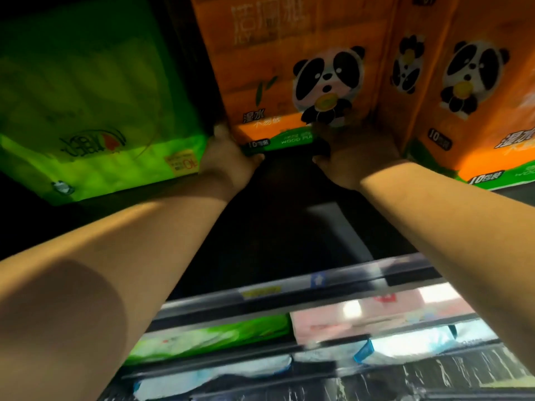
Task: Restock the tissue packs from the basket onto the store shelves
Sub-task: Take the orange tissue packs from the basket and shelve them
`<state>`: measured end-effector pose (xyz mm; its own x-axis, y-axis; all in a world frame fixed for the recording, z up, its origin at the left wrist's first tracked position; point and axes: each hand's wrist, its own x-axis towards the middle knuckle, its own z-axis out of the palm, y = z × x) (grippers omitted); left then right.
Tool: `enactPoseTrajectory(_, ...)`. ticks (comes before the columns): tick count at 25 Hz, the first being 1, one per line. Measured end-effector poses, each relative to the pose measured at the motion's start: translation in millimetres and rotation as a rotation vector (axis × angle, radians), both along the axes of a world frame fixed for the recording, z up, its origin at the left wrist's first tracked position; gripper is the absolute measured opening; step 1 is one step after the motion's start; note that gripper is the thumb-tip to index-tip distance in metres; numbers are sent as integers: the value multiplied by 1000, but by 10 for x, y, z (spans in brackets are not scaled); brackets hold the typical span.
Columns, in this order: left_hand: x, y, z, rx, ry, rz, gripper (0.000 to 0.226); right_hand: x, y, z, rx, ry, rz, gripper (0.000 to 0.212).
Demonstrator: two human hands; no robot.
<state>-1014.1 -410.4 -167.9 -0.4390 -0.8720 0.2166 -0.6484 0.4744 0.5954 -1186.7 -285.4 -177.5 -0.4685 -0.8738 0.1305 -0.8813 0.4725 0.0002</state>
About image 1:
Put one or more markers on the person's left hand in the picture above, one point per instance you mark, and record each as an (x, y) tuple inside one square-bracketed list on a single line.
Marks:
[(223, 162)]

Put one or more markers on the person's right hand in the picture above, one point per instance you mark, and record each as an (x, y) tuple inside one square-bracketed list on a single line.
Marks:
[(359, 156)]

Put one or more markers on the person's left thumb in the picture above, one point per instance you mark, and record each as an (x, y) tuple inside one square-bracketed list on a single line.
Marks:
[(253, 159)]

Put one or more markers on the person's right thumb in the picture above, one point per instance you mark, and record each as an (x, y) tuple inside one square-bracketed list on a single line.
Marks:
[(322, 160)]

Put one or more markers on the orange panda tissue pack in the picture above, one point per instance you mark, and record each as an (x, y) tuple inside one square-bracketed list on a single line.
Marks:
[(472, 100), (271, 58)]

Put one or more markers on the person's right forearm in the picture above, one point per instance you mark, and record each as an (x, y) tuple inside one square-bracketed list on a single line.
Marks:
[(451, 229)]

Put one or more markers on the person's left forearm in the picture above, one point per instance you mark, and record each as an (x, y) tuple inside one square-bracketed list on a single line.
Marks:
[(104, 279)]

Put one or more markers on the black store shelf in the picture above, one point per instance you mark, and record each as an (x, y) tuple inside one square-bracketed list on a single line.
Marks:
[(284, 229)]

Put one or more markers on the blue shelf price label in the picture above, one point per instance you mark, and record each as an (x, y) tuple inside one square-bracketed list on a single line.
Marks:
[(318, 281)]

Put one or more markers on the yellow shelf price label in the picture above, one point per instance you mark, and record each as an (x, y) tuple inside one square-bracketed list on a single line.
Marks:
[(262, 292)]

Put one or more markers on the pink tissue pack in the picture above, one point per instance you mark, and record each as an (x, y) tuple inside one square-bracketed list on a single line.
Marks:
[(368, 313)]

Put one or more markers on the large green tissue pack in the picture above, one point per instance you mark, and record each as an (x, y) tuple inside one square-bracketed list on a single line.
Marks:
[(92, 100)]

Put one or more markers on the flat green tissue pack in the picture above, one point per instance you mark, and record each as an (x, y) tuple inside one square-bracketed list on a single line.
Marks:
[(217, 336)]

